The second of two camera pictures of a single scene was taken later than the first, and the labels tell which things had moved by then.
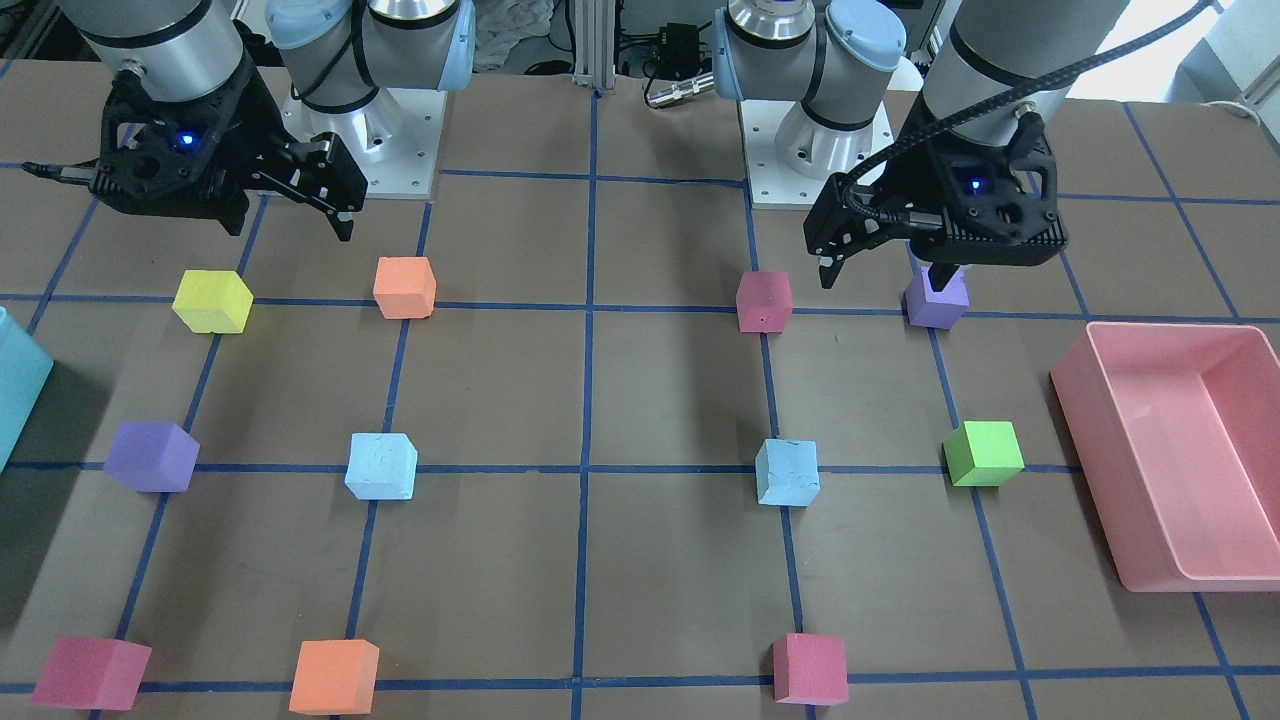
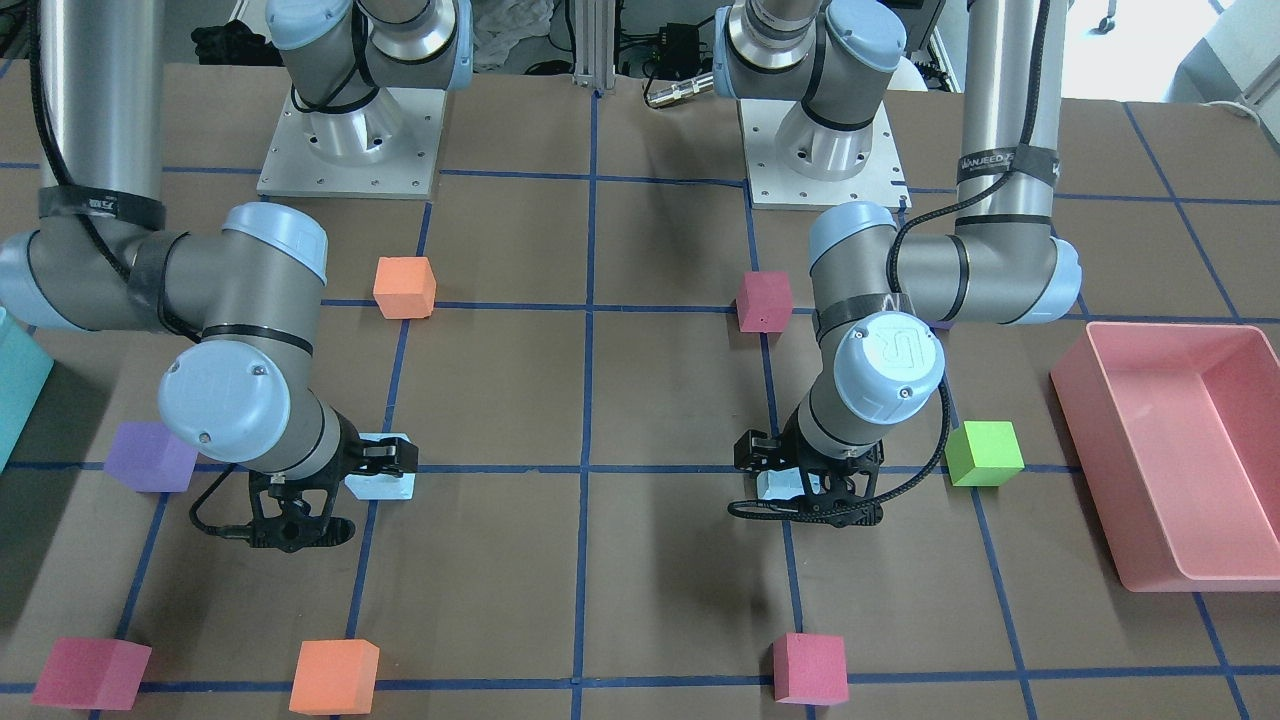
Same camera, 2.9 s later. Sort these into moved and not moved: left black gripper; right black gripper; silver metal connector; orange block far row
Moved: left black gripper; right black gripper
Not moved: orange block far row; silver metal connector
